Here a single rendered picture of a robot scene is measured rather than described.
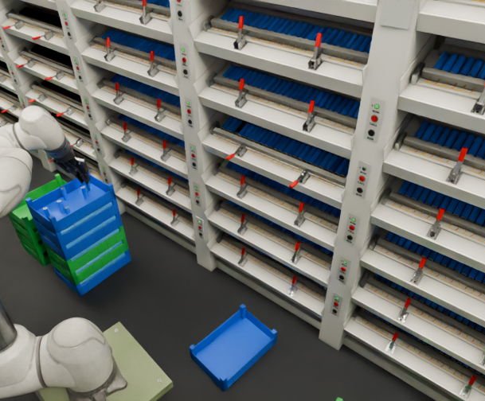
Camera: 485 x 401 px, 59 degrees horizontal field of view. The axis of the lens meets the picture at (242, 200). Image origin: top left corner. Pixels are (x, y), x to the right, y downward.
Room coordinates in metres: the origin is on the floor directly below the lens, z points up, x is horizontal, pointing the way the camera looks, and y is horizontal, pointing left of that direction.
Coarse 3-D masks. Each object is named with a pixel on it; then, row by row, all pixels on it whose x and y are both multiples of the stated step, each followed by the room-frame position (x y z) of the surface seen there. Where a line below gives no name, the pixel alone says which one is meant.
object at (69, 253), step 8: (120, 216) 1.50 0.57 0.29; (112, 224) 1.47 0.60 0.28; (120, 224) 1.50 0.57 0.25; (40, 232) 1.39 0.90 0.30; (96, 232) 1.40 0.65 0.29; (104, 232) 1.43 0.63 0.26; (48, 240) 1.35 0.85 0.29; (80, 240) 1.34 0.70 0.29; (88, 240) 1.37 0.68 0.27; (96, 240) 1.39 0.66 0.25; (56, 248) 1.32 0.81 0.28; (64, 248) 1.28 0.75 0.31; (72, 248) 1.31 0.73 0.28; (80, 248) 1.33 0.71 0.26; (64, 256) 1.28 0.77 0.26; (72, 256) 1.30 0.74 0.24
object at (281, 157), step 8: (216, 128) 1.45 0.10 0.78; (224, 136) 1.41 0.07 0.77; (232, 136) 1.39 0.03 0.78; (232, 144) 1.37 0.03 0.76; (248, 144) 1.33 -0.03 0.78; (256, 144) 1.32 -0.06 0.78; (264, 152) 1.29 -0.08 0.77; (272, 152) 1.27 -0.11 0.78; (272, 160) 1.25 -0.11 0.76; (280, 160) 1.25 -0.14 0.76; (288, 160) 1.22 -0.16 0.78; (296, 160) 1.22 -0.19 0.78; (304, 168) 1.18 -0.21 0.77; (312, 168) 1.17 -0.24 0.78; (320, 176) 1.15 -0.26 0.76; (328, 176) 1.13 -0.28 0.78; (336, 176) 1.12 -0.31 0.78; (328, 184) 1.11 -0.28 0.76
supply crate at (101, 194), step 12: (72, 180) 1.57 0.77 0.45; (96, 180) 1.58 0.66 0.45; (60, 192) 1.51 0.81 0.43; (72, 192) 1.55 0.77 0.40; (96, 192) 1.55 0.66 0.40; (108, 192) 1.48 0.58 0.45; (36, 204) 1.43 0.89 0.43; (48, 204) 1.46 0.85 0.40; (72, 204) 1.46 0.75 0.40; (84, 204) 1.39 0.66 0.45; (96, 204) 1.43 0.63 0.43; (36, 216) 1.37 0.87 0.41; (60, 216) 1.38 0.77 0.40; (72, 216) 1.34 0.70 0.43; (84, 216) 1.38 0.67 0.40; (60, 228) 1.29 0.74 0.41
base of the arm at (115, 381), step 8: (112, 376) 0.73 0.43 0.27; (120, 376) 0.74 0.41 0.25; (104, 384) 0.70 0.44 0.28; (112, 384) 0.71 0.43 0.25; (120, 384) 0.71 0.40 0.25; (72, 392) 0.67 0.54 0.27; (80, 392) 0.67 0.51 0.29; (88, 392) 0.67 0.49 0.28; (96, 392) 0.68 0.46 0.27; (104, 392) 0.68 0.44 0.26; (112, 392) 0.69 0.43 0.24; (72, 400) 0.66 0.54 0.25; (80, 400) 0.66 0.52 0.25; (88, 400) 0.66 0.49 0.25; (96, 400) 0.65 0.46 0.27; (104, 400) 0.65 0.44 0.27
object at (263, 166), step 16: (208, 128) 1.45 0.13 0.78; (208, 144) 1.40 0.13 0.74; (224, 144) 1.39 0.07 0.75; (240, 160) 1.30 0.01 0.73; (256, 160) 1.28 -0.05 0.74; (272, 176) 1.22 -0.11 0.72; (288, 176) 1.18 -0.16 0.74; (304, 192) 1.14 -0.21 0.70; (320, 192) 1.10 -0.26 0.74; (336, 192) 1.09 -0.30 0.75
